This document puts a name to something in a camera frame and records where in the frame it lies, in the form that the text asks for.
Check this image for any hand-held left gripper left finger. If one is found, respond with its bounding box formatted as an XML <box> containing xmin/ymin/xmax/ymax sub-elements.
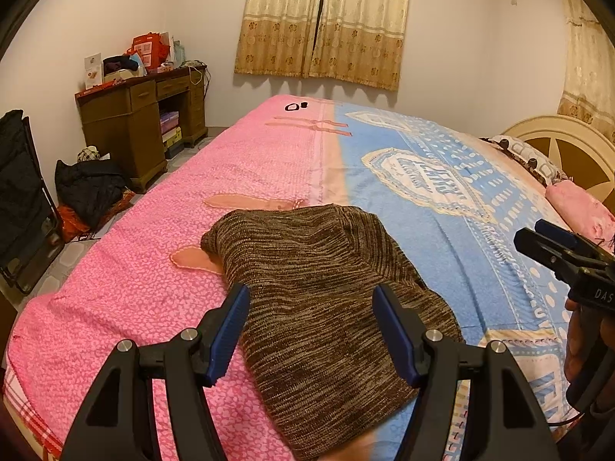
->
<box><xmin>58</xmin><ymin>282</ymin><xmax>251</xmax><ymax>461</ymax></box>

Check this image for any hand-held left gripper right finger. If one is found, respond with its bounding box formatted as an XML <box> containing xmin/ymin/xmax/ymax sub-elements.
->
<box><xmin>372</xmin><ymin>283</ymin><xmax>560</xmax><ymax>461</ymax></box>

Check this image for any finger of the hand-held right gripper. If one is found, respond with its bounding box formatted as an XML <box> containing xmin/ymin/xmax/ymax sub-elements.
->
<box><xmin>513</xmin><ymin>227</ymin><xmax>615</xmax><ymax>279</ymax></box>
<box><xmin>534</xmin><ymin>218</ymin><xmax>606</xmax><ymax>250</ymax></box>

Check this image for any brown knitted sun-print sweater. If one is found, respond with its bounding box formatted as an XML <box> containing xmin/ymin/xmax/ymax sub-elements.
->
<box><xmin>199</xmin><ymin>204</ymin><xmax>467</xmax><ymax>461</ymax></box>

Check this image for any dark clothes pile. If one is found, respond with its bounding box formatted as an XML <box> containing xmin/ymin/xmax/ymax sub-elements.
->
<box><xmin>102</xmin><ymin>54</ymin><xmax>140</xmax><ymax>72</ymax></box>

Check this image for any person's right hand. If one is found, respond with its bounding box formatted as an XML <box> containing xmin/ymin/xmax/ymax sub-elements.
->
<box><xmin>562</xmin><ymin>297</ymin><xmax>594</xmax><ymax>385</ymax></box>

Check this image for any pink floral pillow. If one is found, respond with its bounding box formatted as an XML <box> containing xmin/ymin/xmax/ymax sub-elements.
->
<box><xmin>545</xmin><ymin>182</ymin><xmax>615</xmax><ymax>250</ymax></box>

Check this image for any grey patterned pillow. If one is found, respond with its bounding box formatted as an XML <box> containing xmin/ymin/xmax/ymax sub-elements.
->
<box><xmin>480</xmin><ymin>134</ymin><xmax>570</xmax><ymax>188</ymax></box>

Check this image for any bed with polka-dot sheet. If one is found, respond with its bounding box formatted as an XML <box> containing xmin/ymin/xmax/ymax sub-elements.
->
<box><xmin>2</xmin><ymin>93</ymin><xmax>615</xmax><ymax>461</ymax></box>

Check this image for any cream and brown headboard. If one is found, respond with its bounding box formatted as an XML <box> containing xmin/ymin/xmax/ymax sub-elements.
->
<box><xmin>500</xmin><ymin>115</ymin><xmax>615</xmax><ymax>202</ymax></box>

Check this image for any beige patterned window curtain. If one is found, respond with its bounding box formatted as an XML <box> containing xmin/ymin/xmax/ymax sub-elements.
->
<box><xmin>234</xmin><ymin>0</ymin><xmax>414</xmax><ymax>92</ymax></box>
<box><xmin>557</xmin><ymin>0</ymin><xmax>615</xmax><ymax>145</ymax></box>

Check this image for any red-orange bag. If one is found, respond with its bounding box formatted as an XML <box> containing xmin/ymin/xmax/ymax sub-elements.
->
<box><xmin>57</xmin><ymin>204</ymin><xmax>97</xmax><ymax>243</ymax></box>

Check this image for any red checked under sheet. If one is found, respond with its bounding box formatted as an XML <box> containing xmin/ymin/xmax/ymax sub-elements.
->
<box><xmin>2</xmin><ymin>355</ymin><xmax>68</xmax><ymax>461</ymax></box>

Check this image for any brown wooden desk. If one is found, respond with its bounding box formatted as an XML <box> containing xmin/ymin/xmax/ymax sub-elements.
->
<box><xmin>74</xmin><ymin>66</ymin><xmax>209</xmax><ymax>194</ymax></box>

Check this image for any beige box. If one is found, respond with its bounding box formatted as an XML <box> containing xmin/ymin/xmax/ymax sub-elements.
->
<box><xmin>103</xmin><ymin>68</ymin><xmax>147</xmax><ymax>82</ymax></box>

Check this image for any light blue paper bag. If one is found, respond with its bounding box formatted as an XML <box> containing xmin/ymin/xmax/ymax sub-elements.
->
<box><xmin>168</xmin><ymin>36</ymin><xmax>188</xmax><ymax>65</ymax></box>

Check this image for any white card box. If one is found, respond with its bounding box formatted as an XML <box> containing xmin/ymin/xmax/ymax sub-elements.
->
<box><xmin>84</xmin><ymin>53</ymin><xmax>105</xmax><ymax>90</ymax></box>

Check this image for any red gift bag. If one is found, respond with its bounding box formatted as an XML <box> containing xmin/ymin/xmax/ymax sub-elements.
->
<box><xmin>126</xmin><ymin>33</ymin><xmax>171</xmax><ymax>70</ymax></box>

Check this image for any black cable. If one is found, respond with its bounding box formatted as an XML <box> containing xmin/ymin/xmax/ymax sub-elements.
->
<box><xmin>550</xmin><ymin>408</ymin><xmax>589</xmax><ymax>430</ymax></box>

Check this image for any white cable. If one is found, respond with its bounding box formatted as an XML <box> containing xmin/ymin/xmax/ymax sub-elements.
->
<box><xmin>185</xmin><ymin>61</ymin><xmax>212</xmax><ymax>88</ymax></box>

